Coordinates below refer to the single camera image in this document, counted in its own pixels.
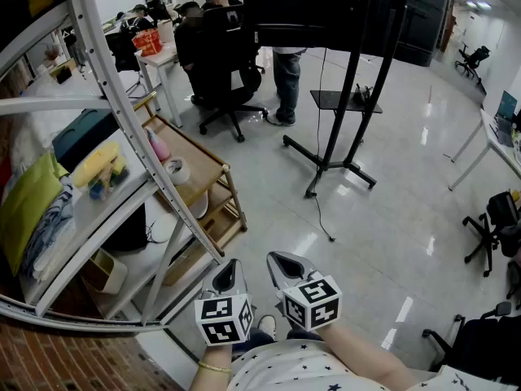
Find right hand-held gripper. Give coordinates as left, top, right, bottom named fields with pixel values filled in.
left=265, top=251, right=344, bottom=333

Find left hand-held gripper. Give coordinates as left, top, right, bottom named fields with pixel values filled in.
left=194, top=258, right=254, bottom=346

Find person's right forearm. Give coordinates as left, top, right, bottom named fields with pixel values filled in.
left=316, top=323, right=418, bottom=391

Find person's left forearm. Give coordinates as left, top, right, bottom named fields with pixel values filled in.
left=188, top=342, right=234, bottom=391

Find person's white shoe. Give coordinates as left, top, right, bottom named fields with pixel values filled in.
left=256, top=314, right=278, bottom=340

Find person's dark trousers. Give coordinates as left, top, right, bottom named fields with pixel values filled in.
left=243, top=326, right=325, bottom=345

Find white round appliance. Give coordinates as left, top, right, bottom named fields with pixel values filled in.
left=187, top=188, right=210, bottom=220

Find white star-print shirt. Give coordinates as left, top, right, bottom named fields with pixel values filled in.
left=225, top=337, right=440, bottom=391

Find black box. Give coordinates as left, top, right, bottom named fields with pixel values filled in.
left=100, top=203, right=148, bottom=253

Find wooden cart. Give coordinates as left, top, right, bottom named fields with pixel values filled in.
left=130, top=90, right=249, bottom=288

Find white tape roll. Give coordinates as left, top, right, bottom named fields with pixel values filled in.
left=164, top=156, right=192, bottom=187

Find white and yellow bin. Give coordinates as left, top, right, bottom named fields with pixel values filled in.
left=80, top=247, right=129, bottom=296

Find black wheeled TV stand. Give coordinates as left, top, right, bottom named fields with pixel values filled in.
left=282, top=0, right=411, bottom=200

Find pink bottle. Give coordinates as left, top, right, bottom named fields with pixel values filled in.
left=144, top=125, right=172, bottom=163

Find clear box with yellow lid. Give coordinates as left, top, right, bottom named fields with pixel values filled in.
left=71, top=139, right=132, bottom=202

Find blue patterned cloth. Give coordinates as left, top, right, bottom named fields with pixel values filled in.
left=20, top=174, right=77, bottom=281

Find black remote on stand shelf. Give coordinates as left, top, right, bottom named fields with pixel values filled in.
left=352, top=82, right=374, bottom=106

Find dark teal storage box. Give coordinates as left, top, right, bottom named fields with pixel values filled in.
left=51, top=108, right=120, bottom=174

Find black office chair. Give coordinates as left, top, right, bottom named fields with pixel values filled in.
left=104, top=30, right=150, bottom=99
left=421, top=301, right=521, bottom=384
left=453, top=41, right=493, bottom=83
left=198, top=5, right=270, bottom=144
left=462, top=191, right=521, bottom=279

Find white metal shelf rack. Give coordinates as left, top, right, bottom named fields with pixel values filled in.
left=0, top=0, right=225, bottom=334

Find green pillow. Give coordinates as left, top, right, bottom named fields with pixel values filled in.
left=0, top=152, right=69, bottom=277

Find white desk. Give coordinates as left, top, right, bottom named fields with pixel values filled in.
left=133, top=40, right=185, bottom=130

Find white metal-leg table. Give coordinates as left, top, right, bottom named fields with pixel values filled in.
left=447, top=108, right=521, bottom=193

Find red gift bag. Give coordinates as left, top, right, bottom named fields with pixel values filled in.
left=131, top=28, right=164, bottom=58

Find open laptop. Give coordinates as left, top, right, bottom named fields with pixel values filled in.
left=489, top=90, right=520, bottom=148

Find tall black cabinet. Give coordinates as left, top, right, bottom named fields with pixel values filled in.
left=390, top=0, right=453, bottom=68

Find gold bracelet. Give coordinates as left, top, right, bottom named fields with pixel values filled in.
left=197, top=360, right=233, bottom=374

